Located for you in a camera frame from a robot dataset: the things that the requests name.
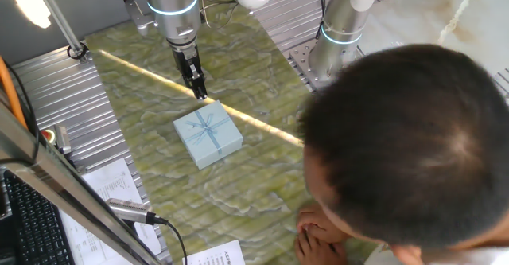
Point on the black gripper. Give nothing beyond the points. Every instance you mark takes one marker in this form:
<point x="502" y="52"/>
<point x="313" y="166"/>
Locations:
<point x="183" y="60"/>

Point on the light blue gift box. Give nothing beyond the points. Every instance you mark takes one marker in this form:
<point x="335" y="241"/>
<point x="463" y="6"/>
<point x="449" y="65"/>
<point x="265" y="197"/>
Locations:
<point x="207" y="133"/>

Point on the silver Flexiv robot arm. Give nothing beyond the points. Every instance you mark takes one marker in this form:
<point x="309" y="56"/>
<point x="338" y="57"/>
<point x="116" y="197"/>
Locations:
<point x="175" y="2"/>

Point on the person right hand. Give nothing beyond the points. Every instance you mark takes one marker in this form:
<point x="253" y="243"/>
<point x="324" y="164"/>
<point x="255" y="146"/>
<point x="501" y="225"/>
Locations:
<point x="318" y="221"/>

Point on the person left hand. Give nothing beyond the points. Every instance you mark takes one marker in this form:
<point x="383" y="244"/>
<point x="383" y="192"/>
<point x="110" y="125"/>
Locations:
<point x="318" y="253"/>

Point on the green marble pattern mat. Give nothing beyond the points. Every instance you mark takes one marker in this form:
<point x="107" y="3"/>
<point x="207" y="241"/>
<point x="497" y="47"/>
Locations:
<point x="238" y="201"/>

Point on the large printed paper sheet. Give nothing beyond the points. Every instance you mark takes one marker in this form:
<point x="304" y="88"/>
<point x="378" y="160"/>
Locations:
<point x="113" y="181"/>

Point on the red emergency stop button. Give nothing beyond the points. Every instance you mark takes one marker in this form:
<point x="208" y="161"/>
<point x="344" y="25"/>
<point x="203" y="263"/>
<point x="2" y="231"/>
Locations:
<point x="55" y="137"/>

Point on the slanted silver metal pole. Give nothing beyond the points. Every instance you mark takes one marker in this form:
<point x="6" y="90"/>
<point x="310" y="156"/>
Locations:
<point x="59" y="18"/>

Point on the small printed paper sheet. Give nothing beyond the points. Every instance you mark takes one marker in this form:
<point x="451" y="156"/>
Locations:
<point x="218" y="255"/>

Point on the orange pole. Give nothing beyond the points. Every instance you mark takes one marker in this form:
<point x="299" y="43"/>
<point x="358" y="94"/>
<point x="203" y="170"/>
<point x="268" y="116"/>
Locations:
<point x="11" y="94"/>

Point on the black keyboard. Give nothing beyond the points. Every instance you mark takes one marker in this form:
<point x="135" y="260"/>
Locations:
<point x="36" y="225"/>

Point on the person head dark hair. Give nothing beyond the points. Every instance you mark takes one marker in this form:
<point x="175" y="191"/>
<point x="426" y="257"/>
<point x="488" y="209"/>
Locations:
<point x="409" y="145"/>

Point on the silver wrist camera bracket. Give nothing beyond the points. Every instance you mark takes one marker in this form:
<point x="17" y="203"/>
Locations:
<point x="137" y="16"/>

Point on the silver exterior camera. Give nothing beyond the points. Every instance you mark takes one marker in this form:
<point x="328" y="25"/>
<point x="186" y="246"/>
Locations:
<point x="129" y="210"/>

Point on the aluminium frame beam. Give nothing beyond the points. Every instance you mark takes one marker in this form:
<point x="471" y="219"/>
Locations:
<point x="59" y="181"/>

